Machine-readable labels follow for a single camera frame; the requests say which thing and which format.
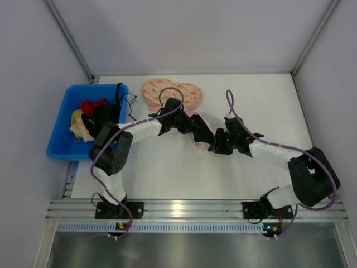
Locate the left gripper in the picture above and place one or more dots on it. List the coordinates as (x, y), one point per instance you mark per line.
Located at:
(193, 124)

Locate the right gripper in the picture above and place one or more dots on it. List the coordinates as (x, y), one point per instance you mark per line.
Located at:
(223, 138)

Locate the white mesh laundry bag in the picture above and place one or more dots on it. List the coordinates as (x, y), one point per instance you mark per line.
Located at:
(213, 123)

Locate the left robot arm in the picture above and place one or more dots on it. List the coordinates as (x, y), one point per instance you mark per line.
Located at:
(111, 147)

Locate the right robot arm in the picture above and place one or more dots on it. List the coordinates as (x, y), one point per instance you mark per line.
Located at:
(312, 177)

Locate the tulip print laundry bag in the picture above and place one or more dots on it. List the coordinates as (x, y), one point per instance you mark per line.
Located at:
(152, 88)

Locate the red garment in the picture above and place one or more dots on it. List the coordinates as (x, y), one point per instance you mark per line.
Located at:
(88, 107)

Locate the beige garment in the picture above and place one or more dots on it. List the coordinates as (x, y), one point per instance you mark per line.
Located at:
(80, 131)

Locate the yellow garment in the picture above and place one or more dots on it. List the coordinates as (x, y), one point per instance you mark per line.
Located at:
(75, 115)

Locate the blue plastic bin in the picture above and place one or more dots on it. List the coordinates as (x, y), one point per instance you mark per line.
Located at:
(62, 144)

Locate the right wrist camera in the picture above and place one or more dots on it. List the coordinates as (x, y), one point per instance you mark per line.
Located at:
(230, 117)

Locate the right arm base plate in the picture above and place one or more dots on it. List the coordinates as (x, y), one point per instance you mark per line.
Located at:
(259, 210)

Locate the black garment with straps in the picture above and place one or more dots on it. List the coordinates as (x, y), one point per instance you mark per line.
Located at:
(109, 112)

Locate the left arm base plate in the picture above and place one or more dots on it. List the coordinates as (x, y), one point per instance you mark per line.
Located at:
(108, 210)

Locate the aluminium mounting rail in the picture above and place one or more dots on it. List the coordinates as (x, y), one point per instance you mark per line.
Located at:
(186, 210)

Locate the perforated cable tray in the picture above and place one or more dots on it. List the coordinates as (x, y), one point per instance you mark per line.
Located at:
(167, 227)

